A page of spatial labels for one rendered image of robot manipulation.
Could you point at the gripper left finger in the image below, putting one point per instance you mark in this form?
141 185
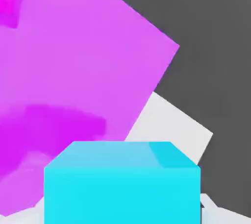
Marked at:
29 217

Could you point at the large magenta box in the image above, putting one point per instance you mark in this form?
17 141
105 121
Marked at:
78 61

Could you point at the small cyan cube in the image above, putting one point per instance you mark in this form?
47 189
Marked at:
121 192

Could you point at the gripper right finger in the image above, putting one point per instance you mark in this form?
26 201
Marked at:
215 216

